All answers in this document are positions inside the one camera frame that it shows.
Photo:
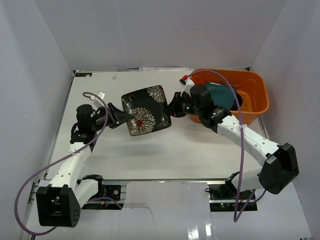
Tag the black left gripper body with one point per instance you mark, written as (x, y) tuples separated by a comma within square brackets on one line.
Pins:
[(112, 115)]

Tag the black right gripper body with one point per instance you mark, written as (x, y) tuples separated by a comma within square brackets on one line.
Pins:
[(189, 105)]

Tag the black floral square plate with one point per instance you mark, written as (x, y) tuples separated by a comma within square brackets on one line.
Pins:
[(147, 106)]

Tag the teal square plate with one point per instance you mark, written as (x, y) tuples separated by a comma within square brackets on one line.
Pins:
[(222, 95)]

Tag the black round plate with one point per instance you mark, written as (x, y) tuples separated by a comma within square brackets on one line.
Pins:
[(238, 102)]

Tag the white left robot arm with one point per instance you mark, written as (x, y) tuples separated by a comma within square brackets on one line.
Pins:
[(59, 203)]

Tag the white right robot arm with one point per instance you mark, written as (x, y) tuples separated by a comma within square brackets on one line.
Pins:
[(278, 163)]

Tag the orange plastic bin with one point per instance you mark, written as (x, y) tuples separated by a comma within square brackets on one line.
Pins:
[(249, 85)]

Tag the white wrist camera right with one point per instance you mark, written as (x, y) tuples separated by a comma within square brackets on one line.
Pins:
[(186, 83)]

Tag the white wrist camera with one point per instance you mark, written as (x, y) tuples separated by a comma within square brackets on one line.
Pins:
[(98, 102), (186, 83)]

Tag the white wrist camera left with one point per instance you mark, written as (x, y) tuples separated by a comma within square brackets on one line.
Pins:
[(98, 102)]

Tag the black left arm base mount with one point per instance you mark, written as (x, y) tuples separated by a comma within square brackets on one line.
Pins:
[(112, 192)]

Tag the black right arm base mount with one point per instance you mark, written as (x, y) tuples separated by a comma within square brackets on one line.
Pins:
[(222, 199)]

